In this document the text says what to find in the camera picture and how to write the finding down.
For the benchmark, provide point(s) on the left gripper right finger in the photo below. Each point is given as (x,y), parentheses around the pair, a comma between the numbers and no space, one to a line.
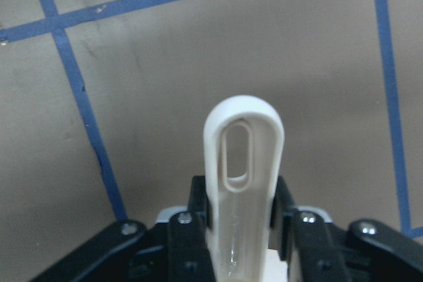
(303,241)

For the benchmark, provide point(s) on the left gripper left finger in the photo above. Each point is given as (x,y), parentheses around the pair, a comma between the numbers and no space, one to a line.
(188,255)

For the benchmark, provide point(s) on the white hand brush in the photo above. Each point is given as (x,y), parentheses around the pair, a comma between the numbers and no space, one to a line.
(241,206)

